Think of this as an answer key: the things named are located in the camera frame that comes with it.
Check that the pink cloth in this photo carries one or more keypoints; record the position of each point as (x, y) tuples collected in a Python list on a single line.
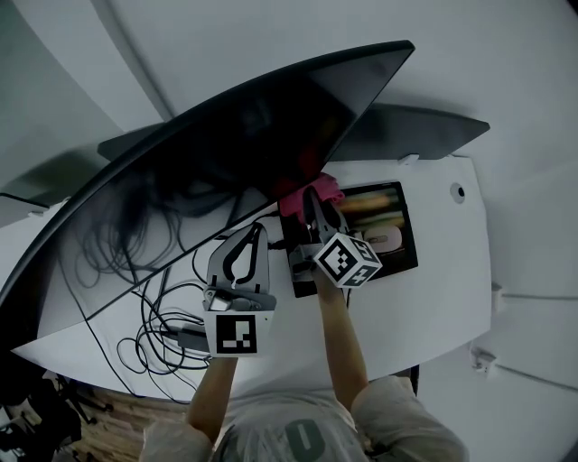
[(332, 187)]

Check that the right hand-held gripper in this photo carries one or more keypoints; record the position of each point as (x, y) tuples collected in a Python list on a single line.
[(345, 261)]

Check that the white desk end bracket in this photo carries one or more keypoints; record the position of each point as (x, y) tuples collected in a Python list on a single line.
[(496, 295)]

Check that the person's right forearm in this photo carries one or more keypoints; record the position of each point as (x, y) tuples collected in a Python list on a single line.
[(343, 343)]

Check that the person's left forearm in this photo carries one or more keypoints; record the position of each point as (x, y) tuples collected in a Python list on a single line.
[(212, 397)]

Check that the black computer monitor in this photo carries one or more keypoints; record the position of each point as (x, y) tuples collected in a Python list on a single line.
[(203, 158)]

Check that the pale computer mouse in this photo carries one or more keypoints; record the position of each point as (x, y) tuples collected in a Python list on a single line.
[(388, 238)]

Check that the white panel bracket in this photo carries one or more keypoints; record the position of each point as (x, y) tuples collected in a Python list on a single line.
[(410, 159)]

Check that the black office chair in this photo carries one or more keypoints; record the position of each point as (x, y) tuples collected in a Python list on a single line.
[(40, 419)]

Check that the black power adapter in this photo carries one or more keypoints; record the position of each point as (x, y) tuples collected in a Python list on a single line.
[(192, 337)]

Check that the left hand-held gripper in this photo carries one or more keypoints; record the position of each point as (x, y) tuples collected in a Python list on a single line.
[(235, 336)]

